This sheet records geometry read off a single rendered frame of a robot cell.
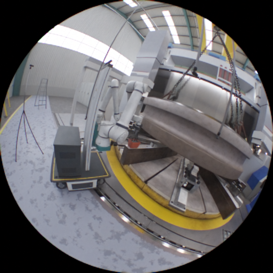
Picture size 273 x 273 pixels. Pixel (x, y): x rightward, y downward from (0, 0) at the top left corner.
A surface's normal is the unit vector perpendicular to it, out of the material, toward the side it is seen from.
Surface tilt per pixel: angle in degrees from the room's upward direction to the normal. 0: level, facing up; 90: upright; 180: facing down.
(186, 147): 90
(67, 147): 90
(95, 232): 0
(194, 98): 90
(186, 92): 90
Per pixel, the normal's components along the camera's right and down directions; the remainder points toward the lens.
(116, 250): 0.33, -0.89
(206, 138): -0.51, 0.11
